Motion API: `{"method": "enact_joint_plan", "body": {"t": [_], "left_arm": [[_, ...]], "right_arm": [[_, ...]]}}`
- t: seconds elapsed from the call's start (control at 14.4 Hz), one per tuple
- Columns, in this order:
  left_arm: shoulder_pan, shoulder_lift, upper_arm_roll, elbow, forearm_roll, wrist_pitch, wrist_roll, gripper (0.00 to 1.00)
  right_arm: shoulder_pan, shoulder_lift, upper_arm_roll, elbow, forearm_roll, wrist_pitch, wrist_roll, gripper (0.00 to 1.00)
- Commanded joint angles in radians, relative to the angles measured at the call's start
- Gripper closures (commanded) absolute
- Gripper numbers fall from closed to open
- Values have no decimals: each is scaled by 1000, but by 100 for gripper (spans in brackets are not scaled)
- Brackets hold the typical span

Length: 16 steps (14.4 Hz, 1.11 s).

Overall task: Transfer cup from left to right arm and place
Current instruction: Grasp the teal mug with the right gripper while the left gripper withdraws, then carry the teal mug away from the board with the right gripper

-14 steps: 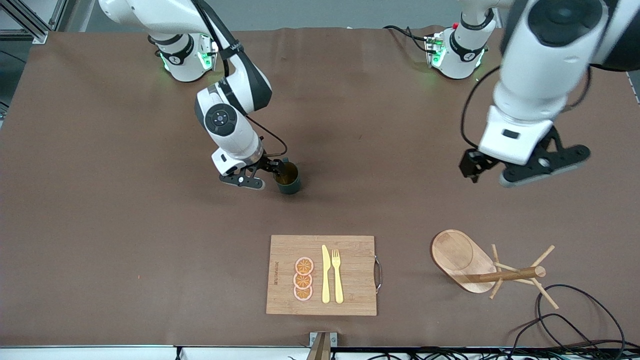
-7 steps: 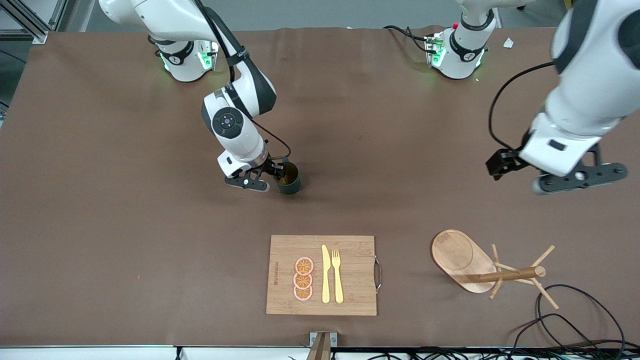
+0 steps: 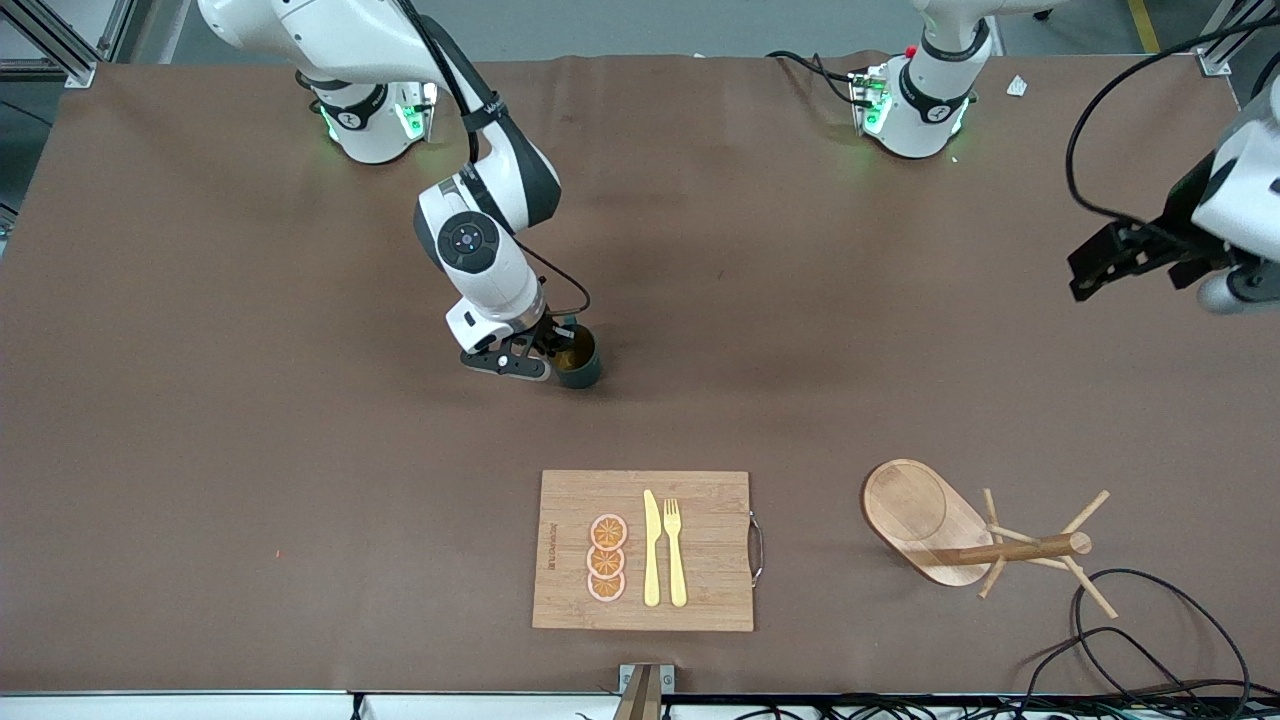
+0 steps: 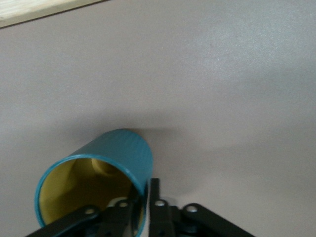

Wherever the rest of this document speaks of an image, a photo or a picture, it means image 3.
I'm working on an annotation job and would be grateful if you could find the dark teal ribbed cup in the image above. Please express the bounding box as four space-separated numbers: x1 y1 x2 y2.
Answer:
550 322 604 390

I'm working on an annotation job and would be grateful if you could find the yellow plastic knife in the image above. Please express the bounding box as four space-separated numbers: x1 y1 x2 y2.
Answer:
642 489 663 608

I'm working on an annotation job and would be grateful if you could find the brown table cover mat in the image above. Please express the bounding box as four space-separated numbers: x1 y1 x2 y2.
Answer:
0 50 1280 696

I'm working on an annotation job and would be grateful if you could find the yellow plastic fork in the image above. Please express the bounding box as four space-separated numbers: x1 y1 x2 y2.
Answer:
663 498 689 609

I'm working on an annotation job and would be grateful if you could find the wooden mug tree stand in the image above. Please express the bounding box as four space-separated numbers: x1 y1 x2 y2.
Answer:
862 458 1119 619

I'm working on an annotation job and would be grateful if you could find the brown slanted bar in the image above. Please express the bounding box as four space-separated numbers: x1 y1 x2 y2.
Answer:
612 665 663 720

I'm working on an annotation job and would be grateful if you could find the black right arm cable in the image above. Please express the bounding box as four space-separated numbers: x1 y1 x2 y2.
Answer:
400 0 593 319

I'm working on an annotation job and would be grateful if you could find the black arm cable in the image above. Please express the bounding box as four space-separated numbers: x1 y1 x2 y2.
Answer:
1065 35 1280 226
400 0 593 319

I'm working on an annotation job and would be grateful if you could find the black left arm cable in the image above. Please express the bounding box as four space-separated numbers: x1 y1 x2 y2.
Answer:
1065 35 1280 226

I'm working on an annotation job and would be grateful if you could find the aluminium frame profile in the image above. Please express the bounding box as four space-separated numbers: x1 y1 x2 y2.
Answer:
1192 0 1256 76
0 0 136 89

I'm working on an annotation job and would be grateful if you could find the bamboo cutting board metal handle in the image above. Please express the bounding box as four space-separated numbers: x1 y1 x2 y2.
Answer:
531 470 766 633

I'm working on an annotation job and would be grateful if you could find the black looped table cable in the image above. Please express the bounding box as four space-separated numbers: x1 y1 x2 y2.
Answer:
1072 568 1253 701

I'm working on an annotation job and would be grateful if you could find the grey metal bracket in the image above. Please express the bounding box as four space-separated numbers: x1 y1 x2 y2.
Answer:
618 663 676 696

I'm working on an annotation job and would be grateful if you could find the black base cable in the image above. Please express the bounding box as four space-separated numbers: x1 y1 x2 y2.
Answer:
765 50 863 106

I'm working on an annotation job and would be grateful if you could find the black thin table cable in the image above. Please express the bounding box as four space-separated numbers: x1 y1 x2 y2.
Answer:
1020 625 1201 706

